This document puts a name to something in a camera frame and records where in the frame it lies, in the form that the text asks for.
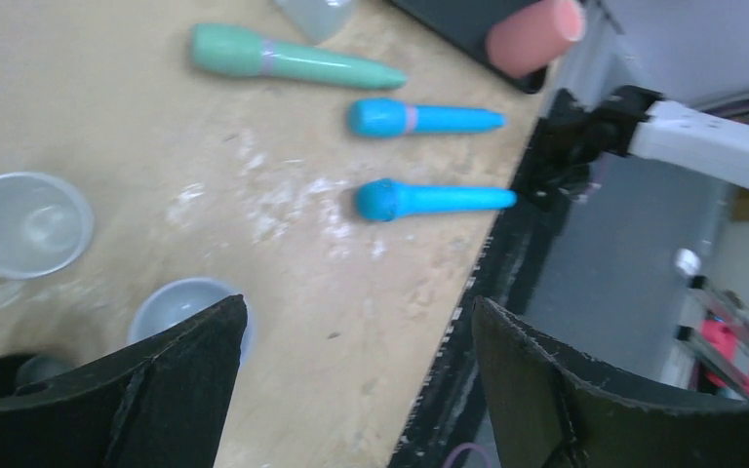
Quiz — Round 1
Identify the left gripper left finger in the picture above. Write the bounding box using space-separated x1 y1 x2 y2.
0 325 240 467

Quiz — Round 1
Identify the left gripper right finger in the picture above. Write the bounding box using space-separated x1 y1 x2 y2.
472 298 749 467

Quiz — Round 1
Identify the light grey mug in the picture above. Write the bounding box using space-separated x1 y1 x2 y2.
126 277 254 366

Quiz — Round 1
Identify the brown mug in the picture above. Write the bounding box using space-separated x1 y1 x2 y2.
0 352 75 399

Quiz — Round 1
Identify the dark blue-grey mug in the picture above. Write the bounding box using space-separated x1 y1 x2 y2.
0 172 95 280

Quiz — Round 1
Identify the pink mug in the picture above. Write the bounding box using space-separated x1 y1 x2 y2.
485 0 586 78

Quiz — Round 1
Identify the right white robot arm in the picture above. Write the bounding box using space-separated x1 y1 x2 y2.
529 85 749 196

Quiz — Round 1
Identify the black base bar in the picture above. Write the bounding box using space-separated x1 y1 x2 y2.
388 118 571 467

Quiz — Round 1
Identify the blue toy microphone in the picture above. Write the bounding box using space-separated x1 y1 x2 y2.
353 178 518 222

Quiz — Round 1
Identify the blue microphone pink band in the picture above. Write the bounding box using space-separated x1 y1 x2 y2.
346 98 506 138

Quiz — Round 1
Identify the green toy microphone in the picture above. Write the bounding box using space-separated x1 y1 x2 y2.
190 23 408 90

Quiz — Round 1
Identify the black tray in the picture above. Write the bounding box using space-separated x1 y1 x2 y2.
389 0 549 95

